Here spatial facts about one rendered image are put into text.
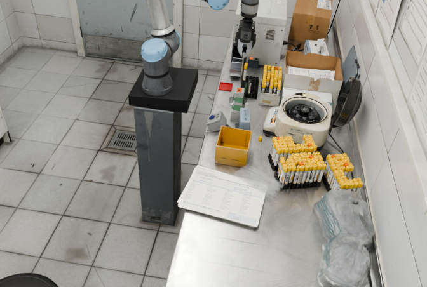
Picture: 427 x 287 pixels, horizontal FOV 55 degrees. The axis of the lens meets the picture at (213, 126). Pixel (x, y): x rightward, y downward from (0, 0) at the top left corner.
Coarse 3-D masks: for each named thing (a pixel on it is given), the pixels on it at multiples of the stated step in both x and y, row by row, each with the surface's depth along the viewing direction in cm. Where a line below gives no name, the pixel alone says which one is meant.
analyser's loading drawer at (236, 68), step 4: (236, 56) 235; (240, 56) 235; (232, 60) 231; (236, 60) 228; (240, 60) 228; (232, 64) 225; (236, 64) 224; (240, 64) 224; (232, 68) 225; (236, 68) 225; (240, 68) 225; (232, 72) 221; (236, 72) 221; (240, 72) 221; (240, 76) 222
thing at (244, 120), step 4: (240, 108) 187; (244, 108) 187; (240, 112) 185; (244, 112) 184; (248, 112) 185; (240, 116) 183; (244, 116) 182; (248, 116) 182; (240, 120) 182; (244, 120) 180; (248, 120) 180; (236, 124) 192; (240, 124) 180; (244, 124) 180; (248, 124) 180; (240, 128) 182; (244, 128) 182; (248, 128) 182
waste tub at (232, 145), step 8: (224, 128) 176; (232, 128) 176; (224, 136) 179; (232, 136) 178; (240, 136) 177; (248, 136) 176; (216, 144) 167; (224, 144) 181; (232, 144) 181; (240, 144) 180; (248, 144) 168; (216, 152) 169; (224, 152) 168; (232, 152) 167; (240, 152) 166; (216, 160) 171; (224, 160) 170; (232, 160) 170; (240, 160) 169
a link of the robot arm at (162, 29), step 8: (152, 0) 185; (160, 0) 186; (152, 8) 187; (160, 8) 188; (152, 16) 190; (160, 16) 190; (152, 24) 193; (160, 24) 192; (168, 24) 194; (152, 32) 195; (160, 32) 193; (168, 32) 194; (176, 32) 202; (168, 40) 195; (176, 40) 199; (176, 48) 201
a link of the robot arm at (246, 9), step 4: (240, 4) 177; (244, 4) 175; (244, 8) 175; (248, 8) 175; (252, 8) 175; (256, 8) 176; (244, 12) 176; (248, 12) 176; (252, 12) 176; (256, 12) 177
